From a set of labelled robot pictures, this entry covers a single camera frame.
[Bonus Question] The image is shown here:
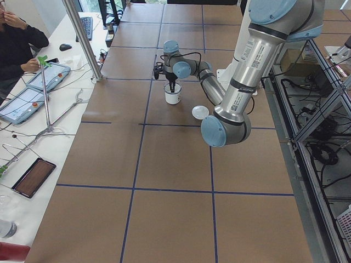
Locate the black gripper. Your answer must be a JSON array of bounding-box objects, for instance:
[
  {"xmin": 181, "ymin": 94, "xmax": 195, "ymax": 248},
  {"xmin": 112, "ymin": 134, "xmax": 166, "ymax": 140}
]
[{"xmin": 165, "ymin": 72, "xmax": 178, "ymax": 92}]

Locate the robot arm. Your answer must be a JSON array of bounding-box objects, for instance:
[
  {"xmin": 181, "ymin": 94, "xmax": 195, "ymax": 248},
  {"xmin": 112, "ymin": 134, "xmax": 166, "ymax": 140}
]
[{"xmin": 163, "ymin": 1, "xmax": 325, "ymax": 147}]

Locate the white enamel mug blue rim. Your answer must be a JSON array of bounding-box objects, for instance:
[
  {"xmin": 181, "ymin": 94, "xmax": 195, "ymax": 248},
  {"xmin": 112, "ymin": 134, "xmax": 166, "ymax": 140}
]
[{"xmin": 164, "ymin": 83, "xmax": 182, "ymax": 105}]

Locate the white ceramic lid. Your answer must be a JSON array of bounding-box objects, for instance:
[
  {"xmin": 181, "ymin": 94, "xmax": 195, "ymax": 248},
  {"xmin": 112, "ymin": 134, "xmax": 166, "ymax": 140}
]
[{"xmin": 191, "ymin": 105, "xmax": 209, "ymax": 120}]

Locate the black keyboard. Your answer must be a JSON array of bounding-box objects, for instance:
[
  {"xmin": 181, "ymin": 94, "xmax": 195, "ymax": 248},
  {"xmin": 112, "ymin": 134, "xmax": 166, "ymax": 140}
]
[{"xmin": 80, "ymin": 16, "xmax": 93, "ymax": 41}]

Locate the black computer mouse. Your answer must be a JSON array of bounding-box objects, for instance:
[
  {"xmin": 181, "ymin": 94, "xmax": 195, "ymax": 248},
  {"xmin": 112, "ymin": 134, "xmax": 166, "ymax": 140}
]
[{"xmin": 59, "ymin": 43, "xmax": 72, "ymax": 52}]

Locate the far teach pendant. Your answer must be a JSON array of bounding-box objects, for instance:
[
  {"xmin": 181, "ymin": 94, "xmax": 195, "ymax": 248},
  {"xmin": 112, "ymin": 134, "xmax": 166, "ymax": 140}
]
[{"xmin": 26, "ymin": 62, "xmax": 71, "ymax": 91}]

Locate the teach pendant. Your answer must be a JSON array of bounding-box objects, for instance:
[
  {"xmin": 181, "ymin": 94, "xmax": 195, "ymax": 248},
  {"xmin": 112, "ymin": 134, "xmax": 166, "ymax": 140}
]
[
  {"xmin": 26, "ymin": 62, "xmax": 71, "ymax": 91},
  {"xmin": 1, "ymin": 88, "xmax": 44, "ymax": 124}
]

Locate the cardboard box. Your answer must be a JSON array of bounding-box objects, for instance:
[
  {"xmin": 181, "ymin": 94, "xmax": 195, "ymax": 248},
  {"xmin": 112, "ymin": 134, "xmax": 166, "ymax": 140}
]
[{"xmin": 280, "ymin": 49, "xmax": 320, "ymax": 77}]

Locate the near teach pendant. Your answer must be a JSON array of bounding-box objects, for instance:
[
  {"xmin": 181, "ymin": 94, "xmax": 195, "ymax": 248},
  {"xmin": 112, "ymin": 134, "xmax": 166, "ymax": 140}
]
[{"xmin": 1, "ymin": 88, "xmax": 44, "ymax": 124}]

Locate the person in black sweater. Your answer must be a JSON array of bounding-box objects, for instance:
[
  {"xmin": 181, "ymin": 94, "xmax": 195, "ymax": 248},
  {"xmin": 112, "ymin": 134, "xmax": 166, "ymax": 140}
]
[{"xmin": 1, "ymin": 1, "xmax": 49, "ymax": 100}]

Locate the dark framed tray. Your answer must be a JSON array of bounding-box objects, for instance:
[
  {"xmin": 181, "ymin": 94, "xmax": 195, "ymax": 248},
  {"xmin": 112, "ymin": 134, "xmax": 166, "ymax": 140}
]
[{"xmin": 11, "ymin": 158, "xmax": 56, "ymax": 198}]

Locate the white basket of tools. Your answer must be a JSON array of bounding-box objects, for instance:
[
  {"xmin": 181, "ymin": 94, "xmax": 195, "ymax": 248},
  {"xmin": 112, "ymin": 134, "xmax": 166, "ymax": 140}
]
[{"xmin": 336, "ymin": 205, "xmax": 351, "ymax": 247}]

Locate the red object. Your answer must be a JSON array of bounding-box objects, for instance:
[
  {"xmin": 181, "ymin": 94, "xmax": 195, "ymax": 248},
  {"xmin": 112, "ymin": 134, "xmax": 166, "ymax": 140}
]
[{"xmin": 1, "ymin": 242, "xmax": 31, "ymax": 262}]

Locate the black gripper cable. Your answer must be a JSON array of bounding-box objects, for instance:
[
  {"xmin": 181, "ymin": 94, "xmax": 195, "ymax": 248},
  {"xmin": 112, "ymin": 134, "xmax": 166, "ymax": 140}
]
[{"xmin": 160, "ymin": 52, "xmax": 202, "ymax": 72}]

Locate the aluminium frame post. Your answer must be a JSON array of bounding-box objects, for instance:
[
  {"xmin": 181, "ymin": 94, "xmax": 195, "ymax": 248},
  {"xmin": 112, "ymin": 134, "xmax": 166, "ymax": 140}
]
[{"xmin": 62, "ymin": 0, "xmax": 103, "ymax": 82}]

